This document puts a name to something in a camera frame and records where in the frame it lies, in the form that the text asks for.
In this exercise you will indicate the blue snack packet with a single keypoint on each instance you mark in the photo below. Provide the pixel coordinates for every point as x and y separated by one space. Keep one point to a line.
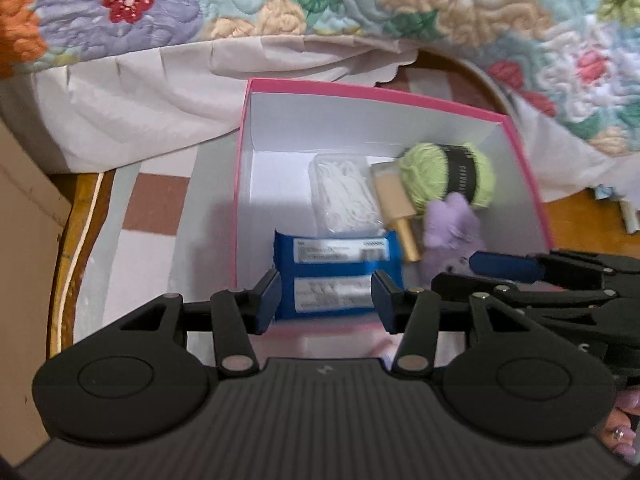
285 280

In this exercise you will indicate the pale paper scraps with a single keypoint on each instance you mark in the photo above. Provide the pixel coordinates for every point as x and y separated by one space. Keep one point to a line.
630 210

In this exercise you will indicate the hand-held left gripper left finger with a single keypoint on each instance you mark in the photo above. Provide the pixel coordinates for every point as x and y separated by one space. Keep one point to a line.
267 305

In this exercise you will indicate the green yarn ball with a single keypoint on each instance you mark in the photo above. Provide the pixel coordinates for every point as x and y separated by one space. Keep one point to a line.
425 170

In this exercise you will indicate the beige cardboard panel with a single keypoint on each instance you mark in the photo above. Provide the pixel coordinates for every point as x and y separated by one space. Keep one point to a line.
25 260

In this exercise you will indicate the pink cardboard box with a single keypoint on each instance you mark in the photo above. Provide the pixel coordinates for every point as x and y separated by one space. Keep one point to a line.
280 160

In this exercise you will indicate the person's right hand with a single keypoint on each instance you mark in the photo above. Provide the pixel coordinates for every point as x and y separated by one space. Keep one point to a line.
628 410

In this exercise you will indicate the clear pack of floss picks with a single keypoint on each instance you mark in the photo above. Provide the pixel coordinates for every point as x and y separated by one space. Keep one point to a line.
345 195

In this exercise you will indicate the floral quilt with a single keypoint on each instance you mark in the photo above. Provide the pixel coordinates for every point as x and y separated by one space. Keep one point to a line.
350 0

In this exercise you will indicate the foundation bottle with gold cap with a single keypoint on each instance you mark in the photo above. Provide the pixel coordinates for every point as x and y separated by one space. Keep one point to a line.
395 195

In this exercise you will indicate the checked rug with brown edge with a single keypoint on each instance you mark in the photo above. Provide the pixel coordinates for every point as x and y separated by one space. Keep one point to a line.
150 210

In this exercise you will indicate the purple plush toy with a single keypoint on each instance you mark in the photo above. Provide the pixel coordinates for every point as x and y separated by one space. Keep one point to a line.
450 230

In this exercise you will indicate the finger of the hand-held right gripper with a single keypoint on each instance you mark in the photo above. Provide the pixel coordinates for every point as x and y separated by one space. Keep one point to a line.
500 264
460 284

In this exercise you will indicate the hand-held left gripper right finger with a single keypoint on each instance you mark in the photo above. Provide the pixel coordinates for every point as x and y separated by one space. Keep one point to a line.
385 305

